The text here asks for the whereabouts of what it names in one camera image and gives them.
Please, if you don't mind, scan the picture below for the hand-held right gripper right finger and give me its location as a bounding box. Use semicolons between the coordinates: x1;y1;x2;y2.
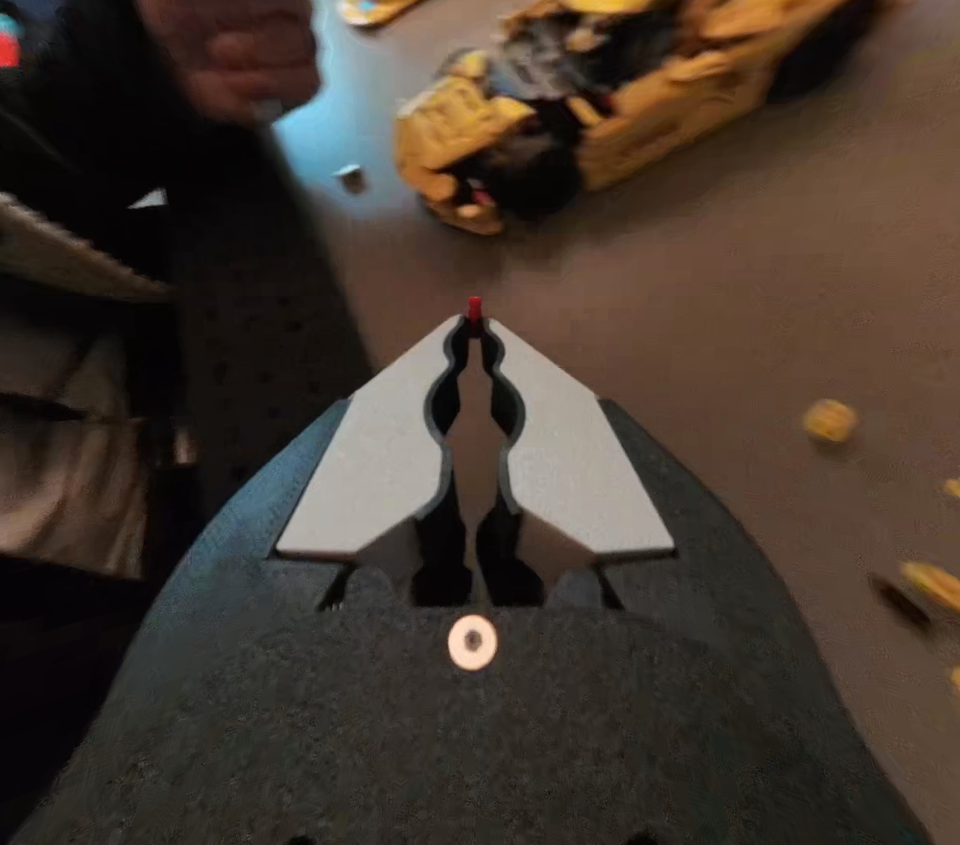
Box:
477;318;676;608

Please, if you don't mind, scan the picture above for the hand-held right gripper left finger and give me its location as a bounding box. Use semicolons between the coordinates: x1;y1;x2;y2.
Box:
275;314;478;608

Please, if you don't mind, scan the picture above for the yellow toy brick car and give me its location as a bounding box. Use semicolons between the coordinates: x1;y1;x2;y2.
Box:
393;0;933;239

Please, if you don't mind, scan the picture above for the person's left forearm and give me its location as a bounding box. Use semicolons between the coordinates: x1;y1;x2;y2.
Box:
0;0;226;201

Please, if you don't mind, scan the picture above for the person's left hand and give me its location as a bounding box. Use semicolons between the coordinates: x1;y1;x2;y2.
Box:
133;0;327;128

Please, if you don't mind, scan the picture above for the yellow two-hole connector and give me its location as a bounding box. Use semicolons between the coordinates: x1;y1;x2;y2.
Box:
801;398;861;446

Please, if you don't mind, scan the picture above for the long black axle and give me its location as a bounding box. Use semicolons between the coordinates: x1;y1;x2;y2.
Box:
868;572;936;634

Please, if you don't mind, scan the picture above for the yellow holed plate piece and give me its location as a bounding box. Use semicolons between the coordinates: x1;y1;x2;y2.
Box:
898;558;960;615

